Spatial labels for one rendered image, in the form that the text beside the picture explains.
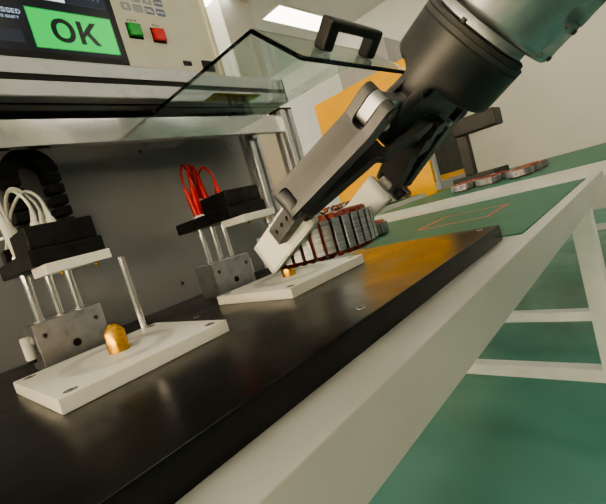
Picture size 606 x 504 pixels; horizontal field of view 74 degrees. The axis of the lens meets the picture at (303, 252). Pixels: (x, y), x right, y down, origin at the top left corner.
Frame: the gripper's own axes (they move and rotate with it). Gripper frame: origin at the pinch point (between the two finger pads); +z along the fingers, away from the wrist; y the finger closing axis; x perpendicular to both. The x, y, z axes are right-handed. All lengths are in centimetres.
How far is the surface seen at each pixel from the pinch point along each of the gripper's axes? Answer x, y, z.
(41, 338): 11.1, -17.8, 25.4
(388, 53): 192, 360, 69
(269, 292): 0.8, 1.9, 12.9
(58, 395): -0.2, -21.9, 10.9
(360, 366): -11.6, -8.6, -2.1
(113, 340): 3.6, -15.3, 15.0
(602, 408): -72, 113, 43
